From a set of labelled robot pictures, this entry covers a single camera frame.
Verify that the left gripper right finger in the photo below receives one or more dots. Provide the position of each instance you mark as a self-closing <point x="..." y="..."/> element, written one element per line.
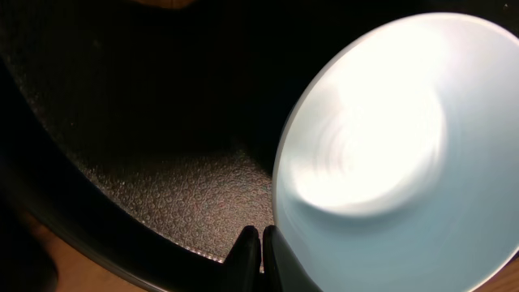
<point x="282" y="270"/>

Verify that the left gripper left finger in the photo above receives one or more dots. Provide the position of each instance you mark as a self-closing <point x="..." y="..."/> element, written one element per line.
<point x="242" y="265"/>

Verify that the light blue bowl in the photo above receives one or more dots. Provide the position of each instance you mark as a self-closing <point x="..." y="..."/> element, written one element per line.
<point x="397" y="169"/>

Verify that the round black tray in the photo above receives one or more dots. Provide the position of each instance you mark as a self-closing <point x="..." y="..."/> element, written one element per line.
<point x="145" y="132"/>

